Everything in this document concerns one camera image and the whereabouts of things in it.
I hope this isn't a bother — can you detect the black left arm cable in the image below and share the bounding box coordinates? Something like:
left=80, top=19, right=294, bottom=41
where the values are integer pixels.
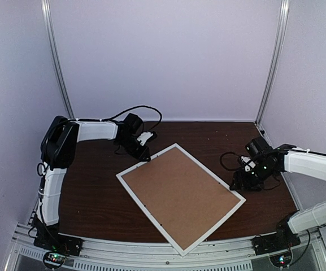
left=100, top=105, right=163, bottom=133

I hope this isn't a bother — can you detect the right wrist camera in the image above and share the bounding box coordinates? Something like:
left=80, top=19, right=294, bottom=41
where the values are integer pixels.
left=245, top=137, right=272, bottom=158

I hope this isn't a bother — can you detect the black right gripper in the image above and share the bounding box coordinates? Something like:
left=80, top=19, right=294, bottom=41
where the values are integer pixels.
left=230, top=162, right=276, bottom=191

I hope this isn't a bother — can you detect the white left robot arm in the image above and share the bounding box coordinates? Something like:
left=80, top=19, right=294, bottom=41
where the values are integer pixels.
left=36, top=113, right=157, bottom=251

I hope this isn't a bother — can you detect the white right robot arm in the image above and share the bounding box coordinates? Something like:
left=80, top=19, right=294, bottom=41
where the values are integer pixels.
left=222, top=141, right=326, bottom=250

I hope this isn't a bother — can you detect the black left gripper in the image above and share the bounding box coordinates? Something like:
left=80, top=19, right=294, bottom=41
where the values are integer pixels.
left=117, top=135, right=150, bottom=162

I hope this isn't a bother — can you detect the right aluminium corner post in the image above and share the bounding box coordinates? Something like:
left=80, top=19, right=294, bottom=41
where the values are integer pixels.
left=255, top=0, right=290, bottom=126

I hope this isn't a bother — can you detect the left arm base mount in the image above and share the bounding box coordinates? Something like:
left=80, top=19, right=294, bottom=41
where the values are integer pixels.
left=28, top=215, right=83, bottom=268

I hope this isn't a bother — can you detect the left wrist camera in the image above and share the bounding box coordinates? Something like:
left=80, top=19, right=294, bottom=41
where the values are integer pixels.
left=123, top=113, right=158, bottom=146

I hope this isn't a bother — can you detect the white picture frame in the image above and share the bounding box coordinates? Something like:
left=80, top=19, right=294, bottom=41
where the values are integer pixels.
left=115, top=142, right=247, bottom=258

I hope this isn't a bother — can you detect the brown cardboard backing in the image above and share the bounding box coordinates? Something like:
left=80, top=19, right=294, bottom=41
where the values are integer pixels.
left=121, top=147, right=242, bottom=252

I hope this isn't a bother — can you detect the aluminium front rail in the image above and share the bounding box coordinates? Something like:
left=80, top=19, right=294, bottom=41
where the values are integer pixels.
left=7, top=217, right=326, bottom=271

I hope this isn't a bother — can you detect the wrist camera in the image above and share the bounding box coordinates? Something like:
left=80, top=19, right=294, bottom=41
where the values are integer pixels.
left=123, top=113, right=158, bottom=146
left=245, top=137, right=272, bottom=158

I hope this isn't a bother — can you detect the black right camera cable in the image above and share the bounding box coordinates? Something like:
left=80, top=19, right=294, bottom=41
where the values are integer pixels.
left=220, top=151, right=281, bottom=191

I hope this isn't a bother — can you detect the left aluminium corner post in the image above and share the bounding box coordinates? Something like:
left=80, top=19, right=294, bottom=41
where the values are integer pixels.
left=41, top=0, right=75, bottom=118

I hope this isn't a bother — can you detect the aluminium corner post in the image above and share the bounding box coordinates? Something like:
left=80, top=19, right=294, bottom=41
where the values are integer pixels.
left=41, top=0, right=75, bottom=118
left=255, top=0, right=290, bottom=126

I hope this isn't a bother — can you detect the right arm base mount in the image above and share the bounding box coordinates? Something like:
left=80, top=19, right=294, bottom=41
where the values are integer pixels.
left=252, top=221, right=301, bottom=269

